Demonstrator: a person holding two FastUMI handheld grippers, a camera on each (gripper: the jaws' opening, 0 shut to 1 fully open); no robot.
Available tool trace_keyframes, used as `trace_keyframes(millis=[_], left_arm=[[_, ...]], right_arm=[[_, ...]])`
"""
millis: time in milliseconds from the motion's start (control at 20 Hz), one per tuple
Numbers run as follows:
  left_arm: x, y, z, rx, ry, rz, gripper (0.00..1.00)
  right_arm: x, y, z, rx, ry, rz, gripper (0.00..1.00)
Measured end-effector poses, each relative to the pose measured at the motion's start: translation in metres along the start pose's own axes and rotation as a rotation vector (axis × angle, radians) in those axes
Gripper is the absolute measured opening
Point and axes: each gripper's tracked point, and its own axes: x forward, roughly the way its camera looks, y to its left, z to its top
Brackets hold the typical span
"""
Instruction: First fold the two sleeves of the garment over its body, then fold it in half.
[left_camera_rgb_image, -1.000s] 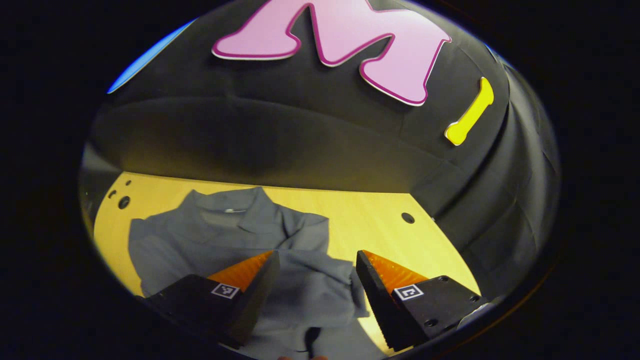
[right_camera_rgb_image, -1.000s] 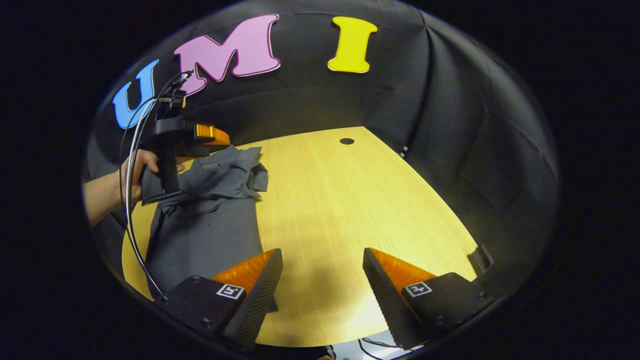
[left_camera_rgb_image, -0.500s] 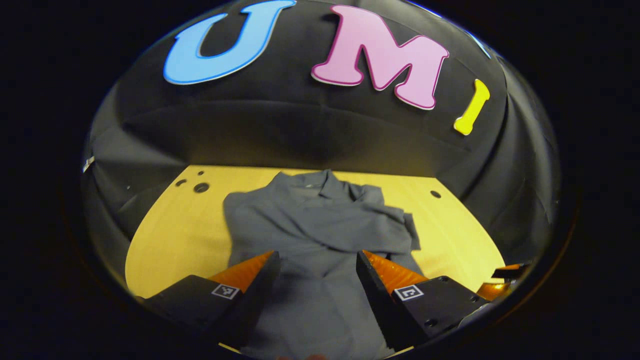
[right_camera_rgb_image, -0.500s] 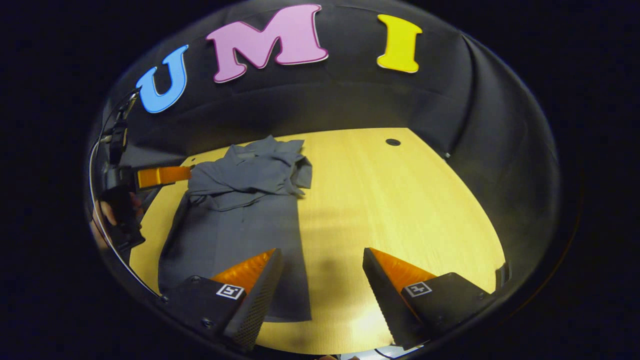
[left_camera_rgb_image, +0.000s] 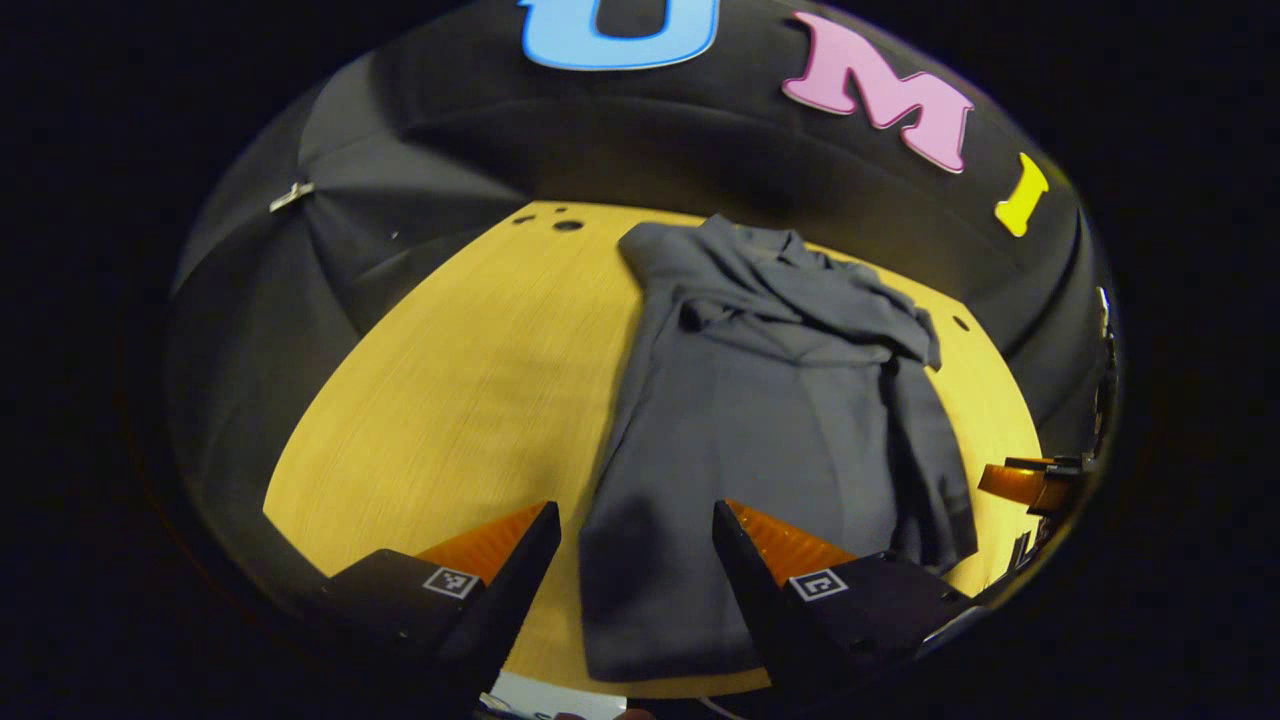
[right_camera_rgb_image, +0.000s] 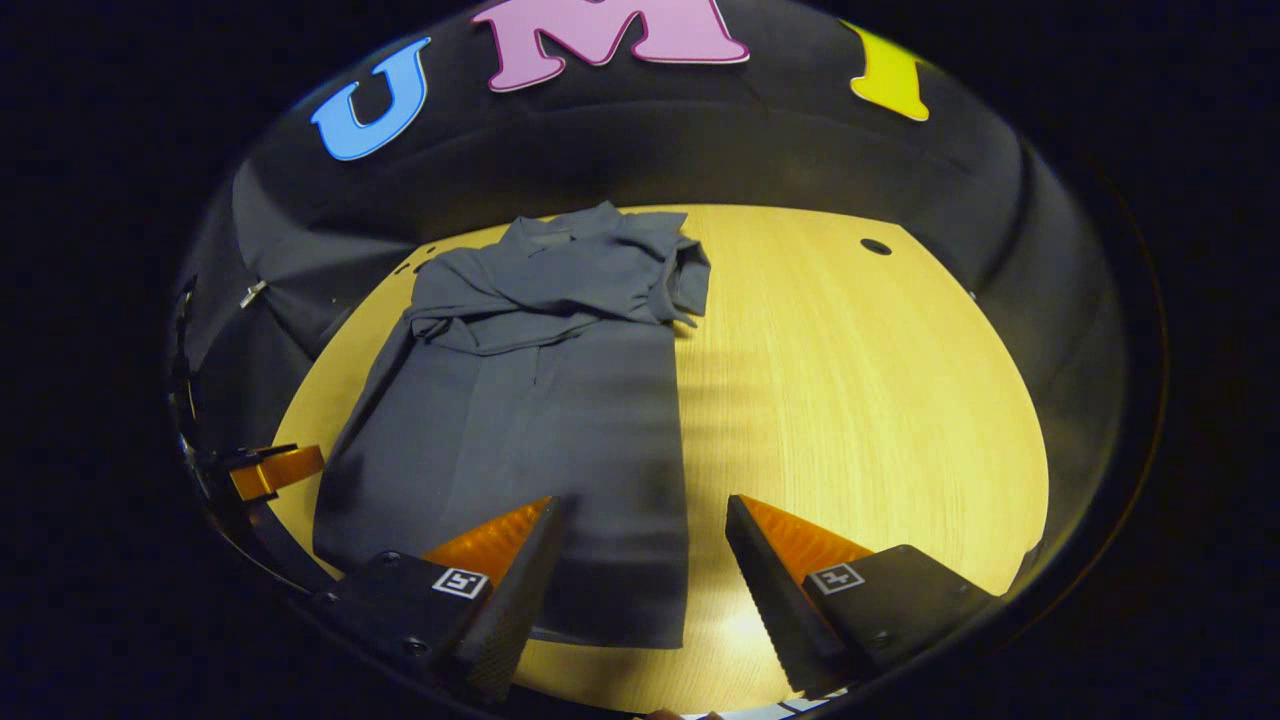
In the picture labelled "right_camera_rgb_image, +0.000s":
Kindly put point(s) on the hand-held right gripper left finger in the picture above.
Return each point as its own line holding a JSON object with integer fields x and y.
{"x": 525, "y": 590}

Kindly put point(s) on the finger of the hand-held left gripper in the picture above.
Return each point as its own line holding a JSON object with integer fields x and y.
{"x": 285, "y": 470}

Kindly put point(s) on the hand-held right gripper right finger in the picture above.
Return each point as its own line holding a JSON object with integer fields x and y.
{"x": 770, "y": 600}

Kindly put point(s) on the grey long-sleeved shirt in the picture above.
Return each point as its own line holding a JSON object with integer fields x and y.
{"x": 560, "y": 430}

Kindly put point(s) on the silver metal clip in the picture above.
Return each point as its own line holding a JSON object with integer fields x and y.
{"x": 252, "y": 293}

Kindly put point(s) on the black backdrop cloth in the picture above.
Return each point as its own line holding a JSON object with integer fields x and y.
{"x": 700, "y": 140}

